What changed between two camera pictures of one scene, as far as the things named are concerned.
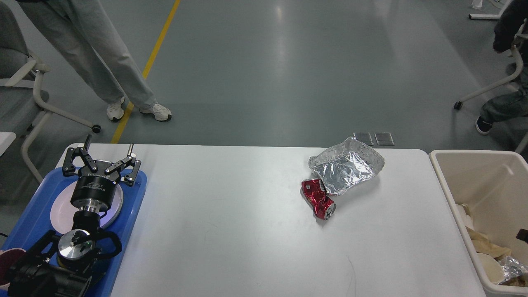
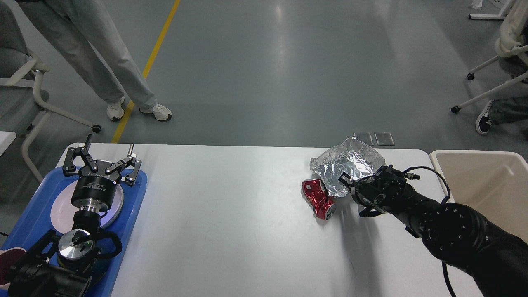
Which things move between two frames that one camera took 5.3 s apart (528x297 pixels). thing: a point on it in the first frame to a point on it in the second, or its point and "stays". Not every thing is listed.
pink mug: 9,259 stays
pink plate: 63,210 stays
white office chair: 522,35 to 513,33
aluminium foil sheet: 348,165 stays
